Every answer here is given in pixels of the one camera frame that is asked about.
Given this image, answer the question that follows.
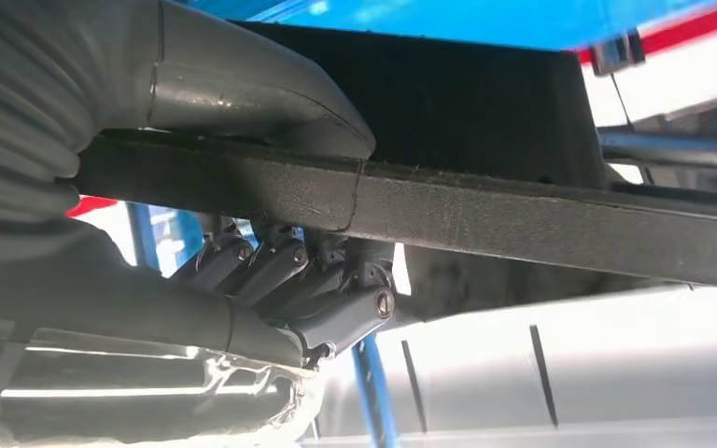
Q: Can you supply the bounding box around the blue metal shelf rack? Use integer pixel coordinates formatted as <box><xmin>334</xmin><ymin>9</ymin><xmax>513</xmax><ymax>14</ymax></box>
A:
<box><xmin>126</xmin><ymin>0</ymin><xmax>717</xmax><ymax>448</ymax></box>

